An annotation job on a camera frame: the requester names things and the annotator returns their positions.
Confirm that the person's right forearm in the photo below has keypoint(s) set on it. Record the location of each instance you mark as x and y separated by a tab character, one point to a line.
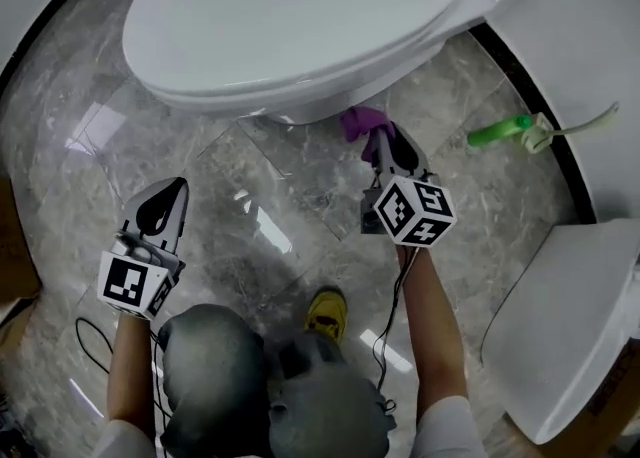
435	326

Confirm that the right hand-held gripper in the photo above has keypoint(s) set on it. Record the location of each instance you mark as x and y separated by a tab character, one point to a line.
410	211

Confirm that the white toilet with raised lid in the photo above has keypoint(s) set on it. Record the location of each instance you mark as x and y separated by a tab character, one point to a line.
560	326

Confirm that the person's grey trousers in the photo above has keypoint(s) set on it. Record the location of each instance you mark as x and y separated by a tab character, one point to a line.
215	371

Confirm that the white toilet with label panel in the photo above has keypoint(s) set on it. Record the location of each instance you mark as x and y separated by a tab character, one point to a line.
290	21

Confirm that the person's right yellow shoe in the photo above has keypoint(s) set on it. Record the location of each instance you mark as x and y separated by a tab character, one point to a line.
326	316

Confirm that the person's white shirt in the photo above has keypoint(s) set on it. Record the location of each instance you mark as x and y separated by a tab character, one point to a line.
445	426

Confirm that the purple cloth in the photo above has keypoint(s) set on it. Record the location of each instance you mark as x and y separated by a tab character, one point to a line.
360	121

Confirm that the person's left forearm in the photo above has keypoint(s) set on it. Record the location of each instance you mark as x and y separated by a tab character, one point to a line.
130	376

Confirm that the green spray bottle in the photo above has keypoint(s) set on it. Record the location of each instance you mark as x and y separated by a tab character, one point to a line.
495	132

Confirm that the pale green toilet brush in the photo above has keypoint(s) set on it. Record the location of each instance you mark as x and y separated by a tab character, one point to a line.
537	136

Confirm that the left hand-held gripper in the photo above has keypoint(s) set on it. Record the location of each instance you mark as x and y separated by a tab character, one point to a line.
125	281

